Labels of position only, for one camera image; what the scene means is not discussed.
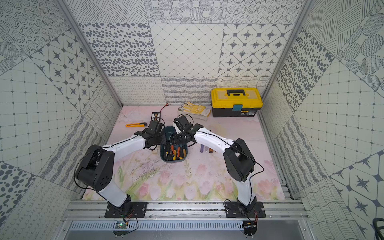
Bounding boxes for teal plastic storage box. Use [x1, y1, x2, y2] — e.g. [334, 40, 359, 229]
[160, 126, 188, 163]

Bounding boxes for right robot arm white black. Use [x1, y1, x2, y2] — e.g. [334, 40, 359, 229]
[171, 115, 265, 209]

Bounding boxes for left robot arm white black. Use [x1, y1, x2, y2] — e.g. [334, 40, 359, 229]
[74, 120, 165, 208]

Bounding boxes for yellow utility knife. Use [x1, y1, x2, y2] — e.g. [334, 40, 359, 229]
[125, 123, 148, 128]

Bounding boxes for black balanced charging board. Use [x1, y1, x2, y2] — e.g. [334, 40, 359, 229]
[151, 112, 161, 121]

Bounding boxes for yellow white work gloves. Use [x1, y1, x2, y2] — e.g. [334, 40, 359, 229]
[178, 102, 212, 121]

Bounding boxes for yellow black toolbox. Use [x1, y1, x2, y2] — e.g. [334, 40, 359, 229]
[211, 88, 263, 118]

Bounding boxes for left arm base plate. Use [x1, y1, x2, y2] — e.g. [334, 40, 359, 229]
[104, 202, 148, 219]

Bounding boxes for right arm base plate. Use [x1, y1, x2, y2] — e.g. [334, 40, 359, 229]
[223, 200, 266, 219]

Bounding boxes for white slotted cable duct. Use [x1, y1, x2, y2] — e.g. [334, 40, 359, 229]
[70, 220, 243, 231]

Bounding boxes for aluminium rail frame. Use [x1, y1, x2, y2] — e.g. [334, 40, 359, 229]
[62, 200, 309, 221]

